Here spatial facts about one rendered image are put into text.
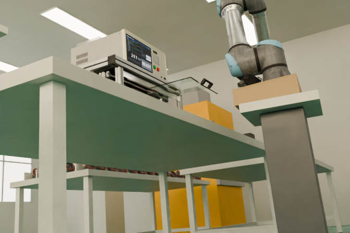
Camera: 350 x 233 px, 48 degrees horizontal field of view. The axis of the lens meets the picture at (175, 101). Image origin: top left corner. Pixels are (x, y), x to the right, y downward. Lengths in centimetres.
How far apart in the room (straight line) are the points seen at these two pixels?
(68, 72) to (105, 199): 493
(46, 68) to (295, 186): 106
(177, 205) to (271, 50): 429
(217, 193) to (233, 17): 385
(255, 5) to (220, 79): 583
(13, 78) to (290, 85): 105
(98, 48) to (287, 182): 125
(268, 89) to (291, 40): 603
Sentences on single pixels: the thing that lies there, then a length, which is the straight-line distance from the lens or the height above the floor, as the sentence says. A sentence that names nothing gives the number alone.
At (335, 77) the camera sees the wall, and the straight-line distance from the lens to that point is 733.
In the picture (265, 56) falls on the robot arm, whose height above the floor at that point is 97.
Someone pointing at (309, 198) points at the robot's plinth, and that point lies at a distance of 166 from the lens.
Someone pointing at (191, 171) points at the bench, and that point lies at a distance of 365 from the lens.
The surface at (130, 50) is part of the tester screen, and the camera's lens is 218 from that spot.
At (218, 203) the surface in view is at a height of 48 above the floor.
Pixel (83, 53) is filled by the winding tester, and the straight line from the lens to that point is 233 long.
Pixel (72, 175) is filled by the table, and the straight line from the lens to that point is 331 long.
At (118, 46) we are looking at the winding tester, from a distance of 218.
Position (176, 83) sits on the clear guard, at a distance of 229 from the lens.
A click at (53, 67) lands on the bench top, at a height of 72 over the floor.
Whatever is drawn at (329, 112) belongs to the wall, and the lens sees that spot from 721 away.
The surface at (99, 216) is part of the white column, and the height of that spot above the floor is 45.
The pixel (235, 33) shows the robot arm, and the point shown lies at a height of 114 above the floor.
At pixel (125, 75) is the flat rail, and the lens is 201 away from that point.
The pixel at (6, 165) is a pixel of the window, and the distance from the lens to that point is 952.
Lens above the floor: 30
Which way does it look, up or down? 17 degrees up
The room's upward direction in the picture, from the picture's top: 5 degrees counter-clockwise
